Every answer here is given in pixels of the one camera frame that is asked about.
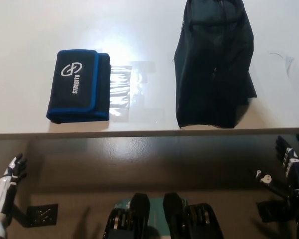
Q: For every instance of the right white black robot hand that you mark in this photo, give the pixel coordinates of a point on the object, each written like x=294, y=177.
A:
x=295, y=166

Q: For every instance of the black robot body block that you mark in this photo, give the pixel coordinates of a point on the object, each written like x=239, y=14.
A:
x=189, y=219
x=129, y=219

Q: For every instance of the right black robot body block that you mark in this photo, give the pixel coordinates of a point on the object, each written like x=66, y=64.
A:
x=189, y=219

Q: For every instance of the black blue Strebito case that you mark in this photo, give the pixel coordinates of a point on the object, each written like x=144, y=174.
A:
x=77, y=94

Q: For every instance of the left black robot body block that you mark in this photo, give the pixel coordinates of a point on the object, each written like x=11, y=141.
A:
x=129, y=219

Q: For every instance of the black fabric lunch bag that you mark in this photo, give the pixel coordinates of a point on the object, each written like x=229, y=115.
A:
x=214, y=74

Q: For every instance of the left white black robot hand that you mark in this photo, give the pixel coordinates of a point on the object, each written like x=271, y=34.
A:
x=5, y=191

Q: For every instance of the glossy tape cross marker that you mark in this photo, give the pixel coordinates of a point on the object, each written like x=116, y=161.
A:
x=120, y=87

